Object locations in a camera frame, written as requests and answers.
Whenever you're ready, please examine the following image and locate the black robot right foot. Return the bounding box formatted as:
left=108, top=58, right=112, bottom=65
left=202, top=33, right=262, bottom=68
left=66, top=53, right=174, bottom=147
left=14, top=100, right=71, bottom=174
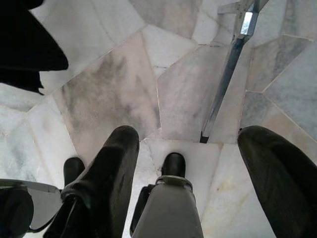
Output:
left=160, top=152, right=188, bottom=178

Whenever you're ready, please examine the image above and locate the black robot foot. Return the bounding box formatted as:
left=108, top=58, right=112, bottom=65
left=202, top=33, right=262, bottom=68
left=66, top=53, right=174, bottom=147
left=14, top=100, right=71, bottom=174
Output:
left=63, top=157, right=86, bottom=188
left=160, top=152, right=188, bottom=178

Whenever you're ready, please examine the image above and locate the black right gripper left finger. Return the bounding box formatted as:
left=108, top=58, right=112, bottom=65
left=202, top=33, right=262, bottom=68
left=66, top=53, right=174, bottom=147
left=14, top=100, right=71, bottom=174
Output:
left=43, top=125, right=140, bottom=238

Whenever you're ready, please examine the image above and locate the black robot left foot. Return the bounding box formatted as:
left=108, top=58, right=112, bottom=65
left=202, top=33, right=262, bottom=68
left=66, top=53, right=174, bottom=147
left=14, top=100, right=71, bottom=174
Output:
left=63, top=157, right=86, bottom=188

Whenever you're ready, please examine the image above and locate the silver clothes rack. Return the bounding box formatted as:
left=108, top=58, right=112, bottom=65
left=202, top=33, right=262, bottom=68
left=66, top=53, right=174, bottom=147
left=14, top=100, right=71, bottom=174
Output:
left=199, top=0, right=270, bottom=144

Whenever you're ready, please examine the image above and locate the black shirt with red collar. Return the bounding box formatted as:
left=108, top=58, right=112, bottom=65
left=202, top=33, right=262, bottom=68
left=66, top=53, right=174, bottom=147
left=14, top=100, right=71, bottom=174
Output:
left=0, top=0, right=69, bottom=96

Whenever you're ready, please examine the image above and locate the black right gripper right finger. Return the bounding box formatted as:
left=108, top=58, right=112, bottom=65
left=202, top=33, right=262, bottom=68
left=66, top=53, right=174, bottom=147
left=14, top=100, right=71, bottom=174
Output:
left=237, top=125, right=317, bottom=238

